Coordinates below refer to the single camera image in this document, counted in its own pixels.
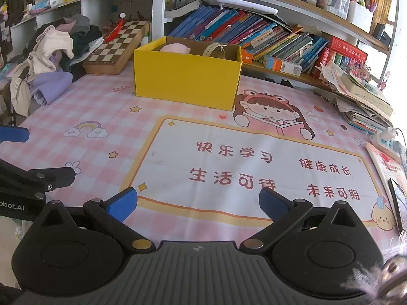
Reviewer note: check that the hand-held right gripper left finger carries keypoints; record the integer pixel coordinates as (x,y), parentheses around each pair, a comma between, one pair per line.
(122,204)

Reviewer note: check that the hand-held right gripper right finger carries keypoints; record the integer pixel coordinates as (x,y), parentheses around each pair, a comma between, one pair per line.
(273,203)

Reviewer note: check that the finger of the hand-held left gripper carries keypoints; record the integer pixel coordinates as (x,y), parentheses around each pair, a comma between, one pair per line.
(41,178)
(12,134)

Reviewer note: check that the yellow cardboard box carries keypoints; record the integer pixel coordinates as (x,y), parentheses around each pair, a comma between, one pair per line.
(184,76)

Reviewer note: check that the pink plush toy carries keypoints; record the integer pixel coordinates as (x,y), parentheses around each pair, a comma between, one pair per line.
(175,48)

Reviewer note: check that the clear tape roll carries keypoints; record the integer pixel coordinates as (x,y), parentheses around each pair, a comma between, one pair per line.
(211,49)

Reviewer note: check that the pink checkered desktop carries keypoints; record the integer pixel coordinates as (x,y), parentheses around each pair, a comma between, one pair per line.
(111,127)

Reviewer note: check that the purple cloth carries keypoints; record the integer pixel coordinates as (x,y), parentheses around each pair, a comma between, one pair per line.
(52,84)

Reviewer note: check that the pile of clothes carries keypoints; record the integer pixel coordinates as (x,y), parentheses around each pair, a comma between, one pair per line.
(54,43)

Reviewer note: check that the pink white booklet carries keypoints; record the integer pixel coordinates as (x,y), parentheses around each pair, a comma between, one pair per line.
(384,165)

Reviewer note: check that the dark clothes pile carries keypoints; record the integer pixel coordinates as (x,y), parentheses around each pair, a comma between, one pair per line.
(86,38)

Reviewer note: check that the black tablet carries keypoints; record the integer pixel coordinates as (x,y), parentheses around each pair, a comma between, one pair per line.
(399,203)

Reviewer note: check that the white power strip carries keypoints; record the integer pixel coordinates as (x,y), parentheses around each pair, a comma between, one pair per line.
(386,141)

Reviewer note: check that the pile of papers and books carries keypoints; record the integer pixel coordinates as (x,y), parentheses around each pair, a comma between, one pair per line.
(359,101)

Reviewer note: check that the small orange white blue box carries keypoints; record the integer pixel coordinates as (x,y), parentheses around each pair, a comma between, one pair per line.
(283,66)

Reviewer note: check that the wooden chessboard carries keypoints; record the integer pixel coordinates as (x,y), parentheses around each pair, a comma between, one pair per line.
(117,44)

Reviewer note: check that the red tassel ornament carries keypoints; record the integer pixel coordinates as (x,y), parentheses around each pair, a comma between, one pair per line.
(114,31)

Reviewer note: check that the orange white box black print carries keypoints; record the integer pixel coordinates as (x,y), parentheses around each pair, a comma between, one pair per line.
(247,56)

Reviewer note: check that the red flat box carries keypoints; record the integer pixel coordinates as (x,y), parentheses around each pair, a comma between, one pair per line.
(348,49)

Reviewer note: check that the row of colourful books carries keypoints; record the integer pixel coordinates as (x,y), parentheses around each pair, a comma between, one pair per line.
(241,28)

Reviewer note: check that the small black box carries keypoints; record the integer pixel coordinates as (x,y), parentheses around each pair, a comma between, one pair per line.
(381,35)

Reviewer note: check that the thick white-paged book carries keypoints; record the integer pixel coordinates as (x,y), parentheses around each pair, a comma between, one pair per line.
(184,9)

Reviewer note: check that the white pen holder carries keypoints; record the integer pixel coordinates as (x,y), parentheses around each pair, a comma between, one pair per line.
(359,17)

